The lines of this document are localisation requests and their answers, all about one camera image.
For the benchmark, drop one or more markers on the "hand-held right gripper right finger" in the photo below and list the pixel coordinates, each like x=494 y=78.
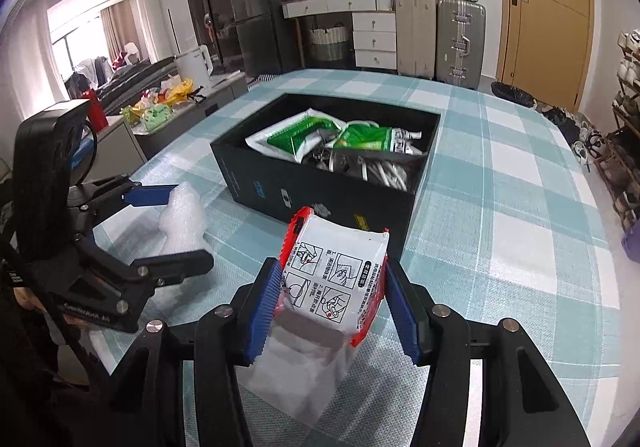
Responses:
x=402 y=317

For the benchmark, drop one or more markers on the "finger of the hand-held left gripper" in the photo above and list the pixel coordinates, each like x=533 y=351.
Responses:
x=185 y=261
x=150 y=196

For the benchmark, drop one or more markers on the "yellow plastic bag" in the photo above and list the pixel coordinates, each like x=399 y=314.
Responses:
x=181 y=92

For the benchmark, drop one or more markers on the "black trash bag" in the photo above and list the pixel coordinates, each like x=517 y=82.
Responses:
x=512 y=94

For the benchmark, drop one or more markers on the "shoes on floor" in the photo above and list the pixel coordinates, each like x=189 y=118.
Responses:
x=575 y=132

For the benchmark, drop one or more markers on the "black sofa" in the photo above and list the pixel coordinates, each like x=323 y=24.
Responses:
x=137 y=77

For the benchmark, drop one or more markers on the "white foam sheet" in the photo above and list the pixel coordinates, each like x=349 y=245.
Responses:
x=295 y=377

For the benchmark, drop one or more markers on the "shoe rack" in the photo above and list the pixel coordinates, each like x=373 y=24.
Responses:
x=625 y=137

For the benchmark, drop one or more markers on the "beige suitcase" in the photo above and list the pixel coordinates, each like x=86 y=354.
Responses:
x=416 y=34

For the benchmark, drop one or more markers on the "white bubble wrap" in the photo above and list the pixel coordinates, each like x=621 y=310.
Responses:
x=182 y=222

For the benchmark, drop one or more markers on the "wooden door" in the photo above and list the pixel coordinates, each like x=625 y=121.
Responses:
x=547 y=12

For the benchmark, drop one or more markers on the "green and white packet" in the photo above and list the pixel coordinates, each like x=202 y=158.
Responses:
x=292 y=136
x=372 y=137

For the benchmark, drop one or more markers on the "purple bag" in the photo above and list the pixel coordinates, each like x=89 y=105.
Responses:
x=632 y=249

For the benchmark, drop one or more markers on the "green packet pile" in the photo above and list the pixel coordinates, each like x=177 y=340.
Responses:
x=157 y=117

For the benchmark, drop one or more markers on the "grey low cabinet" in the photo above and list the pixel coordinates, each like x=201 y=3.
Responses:
x=215 y=102

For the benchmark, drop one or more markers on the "woven laundry basket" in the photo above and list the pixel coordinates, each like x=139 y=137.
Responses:
x=328 y=44

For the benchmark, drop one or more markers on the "dark glass cabinet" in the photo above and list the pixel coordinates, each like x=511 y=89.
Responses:
x=207 y=2

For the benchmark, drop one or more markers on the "red and white printed packet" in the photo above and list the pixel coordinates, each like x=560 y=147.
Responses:
x=340 y=287

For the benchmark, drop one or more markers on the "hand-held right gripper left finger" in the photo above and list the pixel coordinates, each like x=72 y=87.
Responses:
x=262 y=317

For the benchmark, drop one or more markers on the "white appliance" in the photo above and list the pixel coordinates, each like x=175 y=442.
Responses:
x=192 y=67

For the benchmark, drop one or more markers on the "red bottle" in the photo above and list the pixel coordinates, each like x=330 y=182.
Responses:
x=96 y=107

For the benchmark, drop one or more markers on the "beige curtain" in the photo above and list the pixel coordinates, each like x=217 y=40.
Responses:
x=120 y=29

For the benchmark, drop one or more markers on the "white desk with drawers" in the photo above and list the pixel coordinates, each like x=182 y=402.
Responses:
x=372 y=34

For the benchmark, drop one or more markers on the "silver suitcase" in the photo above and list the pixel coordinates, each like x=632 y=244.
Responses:
x=461 y=44

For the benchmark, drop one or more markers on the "teal checked blanket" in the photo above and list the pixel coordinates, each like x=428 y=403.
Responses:
x=500 y=227

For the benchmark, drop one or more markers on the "black cardboard box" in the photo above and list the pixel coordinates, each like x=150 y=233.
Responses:
x=320 y=197

